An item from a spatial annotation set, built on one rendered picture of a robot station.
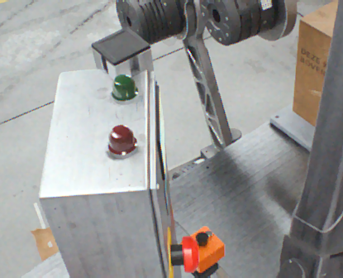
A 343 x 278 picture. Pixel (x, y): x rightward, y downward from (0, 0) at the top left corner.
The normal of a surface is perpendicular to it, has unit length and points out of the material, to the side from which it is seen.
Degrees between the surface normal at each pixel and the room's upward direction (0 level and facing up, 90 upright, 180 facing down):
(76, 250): 90
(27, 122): 0
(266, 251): 0
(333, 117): 66
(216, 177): 0
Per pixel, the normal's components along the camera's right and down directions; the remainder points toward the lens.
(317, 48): -0.81, 0.47
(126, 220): 0.02, 0.71
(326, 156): -0.80, 0.11
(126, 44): -0.09, -0.70
